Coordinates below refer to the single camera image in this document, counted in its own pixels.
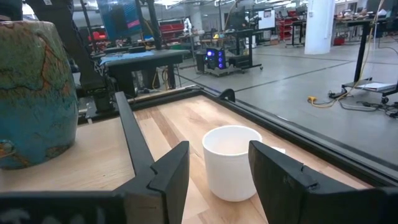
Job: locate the black tall work table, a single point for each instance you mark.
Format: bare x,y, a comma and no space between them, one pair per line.
362,49

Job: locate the whiteboard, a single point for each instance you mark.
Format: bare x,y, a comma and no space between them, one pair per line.
266,19

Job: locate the black computer with blue lights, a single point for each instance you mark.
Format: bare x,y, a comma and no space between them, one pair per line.
215,58

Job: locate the white pillar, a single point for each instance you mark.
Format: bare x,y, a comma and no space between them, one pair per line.
320,26

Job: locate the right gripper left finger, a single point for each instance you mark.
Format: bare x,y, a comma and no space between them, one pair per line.
161,193

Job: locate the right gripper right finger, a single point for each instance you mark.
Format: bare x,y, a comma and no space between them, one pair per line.
286,193

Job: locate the black cart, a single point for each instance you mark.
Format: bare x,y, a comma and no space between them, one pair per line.
245,46

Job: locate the red cart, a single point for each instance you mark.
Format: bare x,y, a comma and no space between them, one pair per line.
285,26

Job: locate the small white cup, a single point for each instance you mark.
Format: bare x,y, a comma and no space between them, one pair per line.
227,174

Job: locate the red storage shelving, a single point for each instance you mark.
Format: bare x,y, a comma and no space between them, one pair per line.
171,29

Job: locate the grey desk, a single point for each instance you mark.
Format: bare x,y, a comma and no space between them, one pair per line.
146,60

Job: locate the computer monitor with blue screen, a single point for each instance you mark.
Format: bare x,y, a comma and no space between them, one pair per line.
121,15

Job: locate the large teal brown mug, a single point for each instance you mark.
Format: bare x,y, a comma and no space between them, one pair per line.
34,93

